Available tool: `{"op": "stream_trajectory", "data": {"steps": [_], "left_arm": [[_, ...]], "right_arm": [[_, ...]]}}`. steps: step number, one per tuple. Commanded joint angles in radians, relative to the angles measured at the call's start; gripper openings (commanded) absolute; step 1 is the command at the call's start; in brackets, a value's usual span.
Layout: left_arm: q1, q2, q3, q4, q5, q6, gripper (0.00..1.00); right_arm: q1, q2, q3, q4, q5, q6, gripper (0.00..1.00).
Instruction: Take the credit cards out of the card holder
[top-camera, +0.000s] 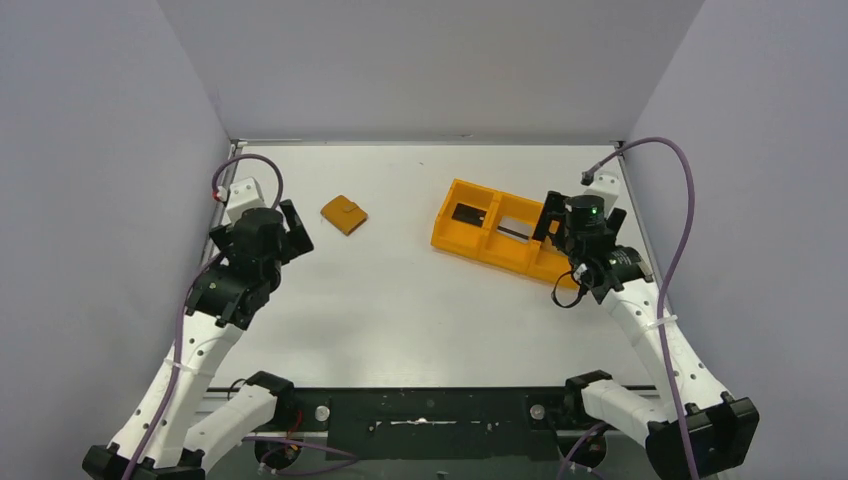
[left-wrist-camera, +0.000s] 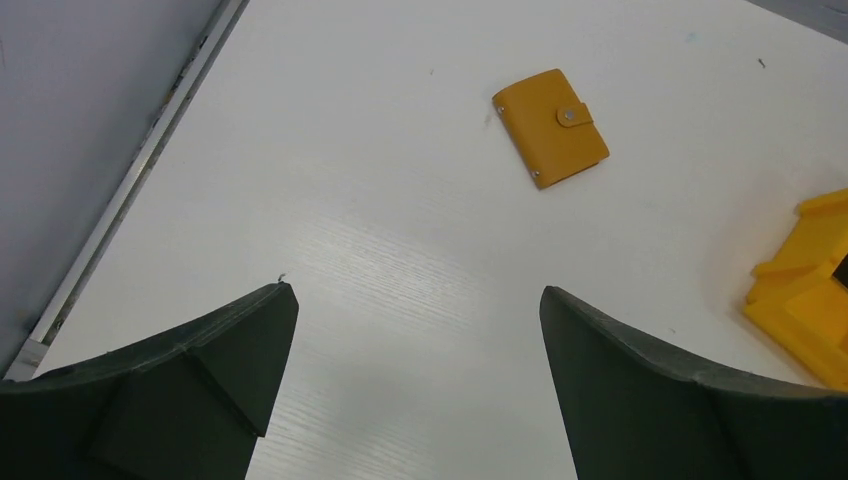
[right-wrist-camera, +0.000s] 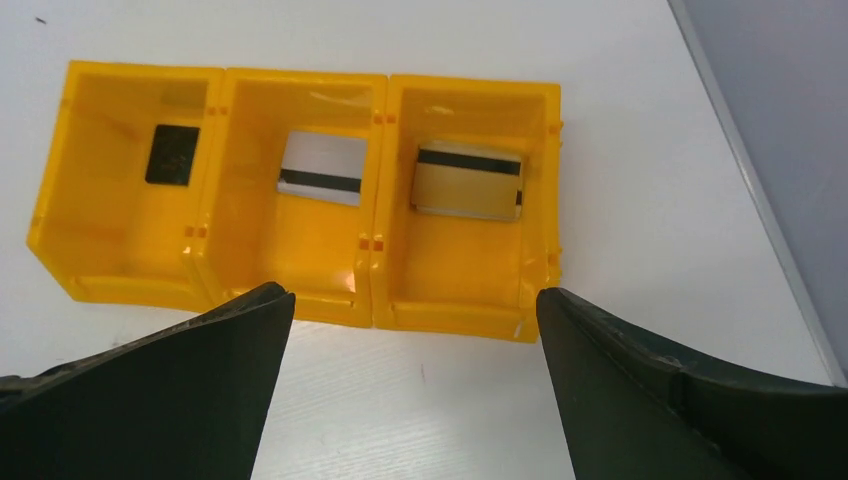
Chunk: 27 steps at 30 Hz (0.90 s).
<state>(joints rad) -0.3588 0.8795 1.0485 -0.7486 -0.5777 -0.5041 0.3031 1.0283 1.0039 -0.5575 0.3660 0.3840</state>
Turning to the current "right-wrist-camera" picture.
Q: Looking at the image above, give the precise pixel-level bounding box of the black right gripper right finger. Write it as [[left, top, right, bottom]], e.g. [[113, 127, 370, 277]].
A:
[[536, 288, 847, 479]]

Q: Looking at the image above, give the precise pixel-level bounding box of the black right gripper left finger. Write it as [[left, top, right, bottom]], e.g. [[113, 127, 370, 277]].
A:
[[1, 282, 296, 479]]

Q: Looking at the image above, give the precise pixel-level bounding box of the black card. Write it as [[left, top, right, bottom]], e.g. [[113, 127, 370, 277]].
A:
[[145, 124, 200, 187]]

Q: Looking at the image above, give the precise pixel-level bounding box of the silver card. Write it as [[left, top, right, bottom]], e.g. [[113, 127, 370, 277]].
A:
[[277, 131, 367, 207]]

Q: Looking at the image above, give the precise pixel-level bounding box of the gold card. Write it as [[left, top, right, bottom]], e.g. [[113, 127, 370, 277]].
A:
[[410, 140, 526, 221]]

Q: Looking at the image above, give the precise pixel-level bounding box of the yellow middle plastic bin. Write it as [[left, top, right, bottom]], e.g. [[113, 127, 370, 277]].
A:
[[195, 68, 388, 328]]

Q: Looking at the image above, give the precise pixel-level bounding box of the yellow plastic bin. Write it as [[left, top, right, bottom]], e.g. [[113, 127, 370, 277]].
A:
[[370, 75, 563, 343], [27, 60, 224, 312], [195, 68, 388, 328]]

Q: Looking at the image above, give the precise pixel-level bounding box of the yellow right plastic bin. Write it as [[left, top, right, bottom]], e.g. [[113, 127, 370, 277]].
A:
[[370, 75, 563, 343]]

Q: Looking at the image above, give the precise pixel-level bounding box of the yellow left plastic bin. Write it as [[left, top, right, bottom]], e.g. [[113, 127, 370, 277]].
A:
[[27, 60, 224, 312]]

